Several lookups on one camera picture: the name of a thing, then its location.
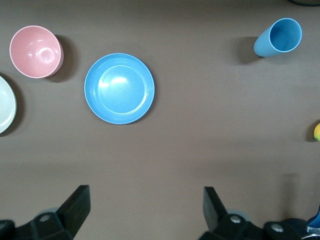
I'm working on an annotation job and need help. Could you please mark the beige plastic plate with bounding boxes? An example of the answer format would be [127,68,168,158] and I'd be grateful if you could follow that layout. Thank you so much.
[0,74,18,135]

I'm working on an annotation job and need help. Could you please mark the blue plastic plate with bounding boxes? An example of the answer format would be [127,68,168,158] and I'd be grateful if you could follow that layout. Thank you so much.
[83,52,156,125]

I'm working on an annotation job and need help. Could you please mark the blue plastic cup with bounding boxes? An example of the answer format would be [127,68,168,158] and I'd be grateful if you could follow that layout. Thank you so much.
[253,17,303,58]

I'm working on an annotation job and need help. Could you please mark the pink plastic bowl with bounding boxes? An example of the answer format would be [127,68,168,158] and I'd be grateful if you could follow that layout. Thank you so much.
[9,24,65,79]

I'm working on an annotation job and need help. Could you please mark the black cable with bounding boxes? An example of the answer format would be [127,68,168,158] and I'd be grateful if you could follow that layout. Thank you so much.
[287,0,320,6]

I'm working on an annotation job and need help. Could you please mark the black pot with blue handle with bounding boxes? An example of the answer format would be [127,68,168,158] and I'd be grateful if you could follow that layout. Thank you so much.
[306,203,320,235]

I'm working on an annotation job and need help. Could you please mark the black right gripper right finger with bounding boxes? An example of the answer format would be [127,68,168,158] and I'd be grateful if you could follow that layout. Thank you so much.
[199,186,266,240]

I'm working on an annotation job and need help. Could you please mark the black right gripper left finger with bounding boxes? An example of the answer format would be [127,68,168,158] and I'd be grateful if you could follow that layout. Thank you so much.
[14,184,91,240]

